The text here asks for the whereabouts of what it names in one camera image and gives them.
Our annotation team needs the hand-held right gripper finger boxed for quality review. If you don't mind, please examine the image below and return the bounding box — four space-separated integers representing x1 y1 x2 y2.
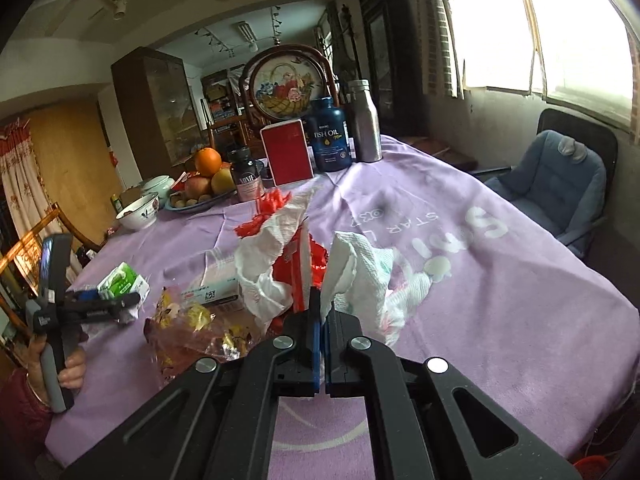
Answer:
60 287 323 480
322 310 583 480

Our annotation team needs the green white packet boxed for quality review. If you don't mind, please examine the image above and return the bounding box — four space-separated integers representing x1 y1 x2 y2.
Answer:
97 262 150 321

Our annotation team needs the white paper towel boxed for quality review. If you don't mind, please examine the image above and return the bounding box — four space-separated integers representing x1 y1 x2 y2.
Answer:
320 231 436 348

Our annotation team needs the clear candy snack bag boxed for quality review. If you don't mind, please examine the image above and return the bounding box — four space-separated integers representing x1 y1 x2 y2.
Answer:
144 287 261 391

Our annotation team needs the person's left forearm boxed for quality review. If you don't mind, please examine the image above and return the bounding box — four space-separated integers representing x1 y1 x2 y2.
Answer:
0 367 53 461

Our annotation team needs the person's left hand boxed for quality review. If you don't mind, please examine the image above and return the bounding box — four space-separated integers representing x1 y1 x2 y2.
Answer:
25 334 88 406

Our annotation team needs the wooden armchair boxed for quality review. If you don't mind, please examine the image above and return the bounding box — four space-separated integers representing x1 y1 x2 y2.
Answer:
0 202 106 311

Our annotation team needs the red plastic bag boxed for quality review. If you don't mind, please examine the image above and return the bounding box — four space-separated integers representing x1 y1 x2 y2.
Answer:
235 187 331 313

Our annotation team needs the floral ceramic bowl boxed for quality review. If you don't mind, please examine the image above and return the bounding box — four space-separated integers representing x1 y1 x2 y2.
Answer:
116 194 161 231

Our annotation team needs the floral curtain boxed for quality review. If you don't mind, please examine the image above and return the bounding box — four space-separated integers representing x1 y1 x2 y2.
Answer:
0 117 56 281

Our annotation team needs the white barcode box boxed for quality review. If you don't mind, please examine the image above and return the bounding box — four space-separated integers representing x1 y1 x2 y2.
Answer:
181 249 245 311

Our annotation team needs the wooden door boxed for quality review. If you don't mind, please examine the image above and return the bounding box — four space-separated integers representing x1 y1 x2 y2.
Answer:
27 97 121 241

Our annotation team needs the white lidded tureen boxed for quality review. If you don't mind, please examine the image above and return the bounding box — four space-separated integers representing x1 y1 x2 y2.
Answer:
140 175 176 198

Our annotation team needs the fruit plate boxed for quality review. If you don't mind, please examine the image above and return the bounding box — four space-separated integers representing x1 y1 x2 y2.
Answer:
164 187 238 212

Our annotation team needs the red apple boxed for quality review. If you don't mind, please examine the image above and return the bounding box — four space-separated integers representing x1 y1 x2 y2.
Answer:
184 175 213 198

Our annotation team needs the orange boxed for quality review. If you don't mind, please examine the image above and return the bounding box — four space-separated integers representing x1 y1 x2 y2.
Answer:
194 147 222 177

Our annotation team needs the brown supplement bottle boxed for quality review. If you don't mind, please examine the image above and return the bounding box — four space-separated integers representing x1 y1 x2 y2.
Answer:
227 146 266 202

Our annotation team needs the red box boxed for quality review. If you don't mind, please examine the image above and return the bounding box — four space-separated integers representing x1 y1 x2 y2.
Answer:
260 118 316 187

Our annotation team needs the glass display cabinet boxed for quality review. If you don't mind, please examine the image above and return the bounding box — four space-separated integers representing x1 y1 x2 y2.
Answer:
111 47 196 181

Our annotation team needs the dark blue supplement bottle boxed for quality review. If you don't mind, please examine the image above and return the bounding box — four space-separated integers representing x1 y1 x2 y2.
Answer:
309 97 353 173

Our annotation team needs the wooden dining chair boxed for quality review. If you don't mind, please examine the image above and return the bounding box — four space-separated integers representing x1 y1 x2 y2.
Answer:
200 110 261 151

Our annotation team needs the low wooden side table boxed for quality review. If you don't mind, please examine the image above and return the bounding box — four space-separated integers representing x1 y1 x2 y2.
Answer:
395 135 478 171

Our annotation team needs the stainless steel bottle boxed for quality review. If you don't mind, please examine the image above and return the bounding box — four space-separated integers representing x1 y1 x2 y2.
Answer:
348 79 383 163

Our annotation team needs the round flower basket screen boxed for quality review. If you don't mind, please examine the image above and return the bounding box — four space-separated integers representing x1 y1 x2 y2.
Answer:
241 45 335 126

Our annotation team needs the blue seat cushion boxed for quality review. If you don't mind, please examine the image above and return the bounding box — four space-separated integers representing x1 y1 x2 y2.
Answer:
487 130 608 251

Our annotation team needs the dark wooden mirror cabinet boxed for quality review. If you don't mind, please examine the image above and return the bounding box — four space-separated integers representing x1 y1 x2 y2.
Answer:
357 0 416 136

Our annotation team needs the fluorescent ceiling lamp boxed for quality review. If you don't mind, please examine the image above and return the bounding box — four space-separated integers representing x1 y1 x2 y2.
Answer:
235 20 258 53

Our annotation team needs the checkered curtain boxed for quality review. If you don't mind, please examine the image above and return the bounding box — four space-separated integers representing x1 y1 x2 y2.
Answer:
625 25 640 146
420 0 466 101

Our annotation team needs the black chair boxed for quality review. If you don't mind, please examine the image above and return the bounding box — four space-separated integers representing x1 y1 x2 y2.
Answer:
470 108 618 261

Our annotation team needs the window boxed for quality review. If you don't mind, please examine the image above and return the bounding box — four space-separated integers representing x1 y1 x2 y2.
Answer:
440 0 640 121

